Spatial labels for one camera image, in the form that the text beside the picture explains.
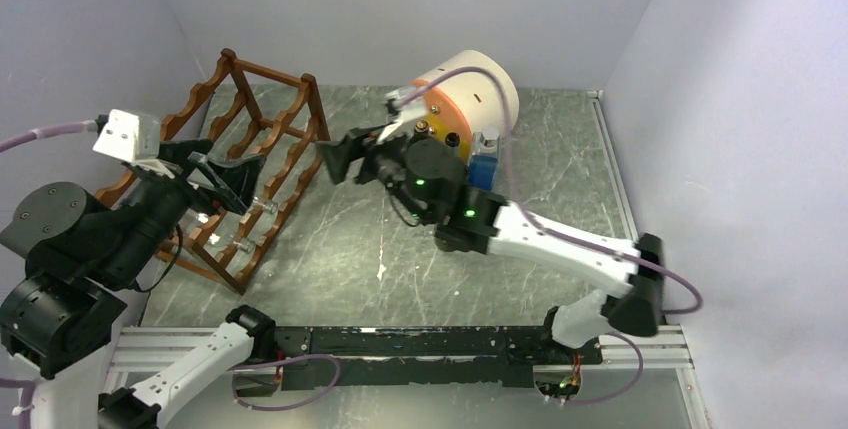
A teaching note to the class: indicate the brown wooden wine rack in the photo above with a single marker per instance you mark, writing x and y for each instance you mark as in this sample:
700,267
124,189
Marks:
304,120

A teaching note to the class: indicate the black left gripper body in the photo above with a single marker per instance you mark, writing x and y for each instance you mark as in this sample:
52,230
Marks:
193,190

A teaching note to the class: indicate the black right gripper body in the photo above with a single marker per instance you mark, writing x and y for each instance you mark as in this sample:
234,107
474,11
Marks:
384,161

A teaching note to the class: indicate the blue bottle with silver cap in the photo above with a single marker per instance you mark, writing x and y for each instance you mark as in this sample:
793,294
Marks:
484,158

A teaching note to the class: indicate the cream orange yellow cylinder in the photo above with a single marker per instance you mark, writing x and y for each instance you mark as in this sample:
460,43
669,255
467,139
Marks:
467,103

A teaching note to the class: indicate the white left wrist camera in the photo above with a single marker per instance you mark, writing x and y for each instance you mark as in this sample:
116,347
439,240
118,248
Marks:
131,138

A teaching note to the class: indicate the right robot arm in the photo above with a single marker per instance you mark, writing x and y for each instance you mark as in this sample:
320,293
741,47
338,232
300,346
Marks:
430,181

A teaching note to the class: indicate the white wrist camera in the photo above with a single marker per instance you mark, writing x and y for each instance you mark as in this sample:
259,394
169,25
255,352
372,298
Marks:
406,106
131,138

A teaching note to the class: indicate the dark wine bottle behind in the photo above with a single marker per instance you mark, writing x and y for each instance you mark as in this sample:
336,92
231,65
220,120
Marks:
452,140

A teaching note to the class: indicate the pink eraser block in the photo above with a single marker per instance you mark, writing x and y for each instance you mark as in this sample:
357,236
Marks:
576,255

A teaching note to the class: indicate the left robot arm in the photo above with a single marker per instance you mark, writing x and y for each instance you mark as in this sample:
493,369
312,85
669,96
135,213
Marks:
78,253

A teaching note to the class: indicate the small clear square bottle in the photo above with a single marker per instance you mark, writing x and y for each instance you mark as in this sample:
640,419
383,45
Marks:
264,205

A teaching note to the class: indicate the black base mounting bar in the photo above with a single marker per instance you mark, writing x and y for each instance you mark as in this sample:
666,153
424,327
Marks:
384,356

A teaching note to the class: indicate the clear glass wine bottle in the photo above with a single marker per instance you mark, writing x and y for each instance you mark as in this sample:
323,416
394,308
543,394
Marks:
219,241

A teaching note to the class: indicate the clear bottle with black cap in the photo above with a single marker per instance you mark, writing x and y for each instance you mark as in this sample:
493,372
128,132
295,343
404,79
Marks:
421,131

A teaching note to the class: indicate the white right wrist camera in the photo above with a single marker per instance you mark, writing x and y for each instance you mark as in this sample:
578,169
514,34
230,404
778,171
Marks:
406,106

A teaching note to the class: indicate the aluminium frame rail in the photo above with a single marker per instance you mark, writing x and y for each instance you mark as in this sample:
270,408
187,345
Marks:
667,349

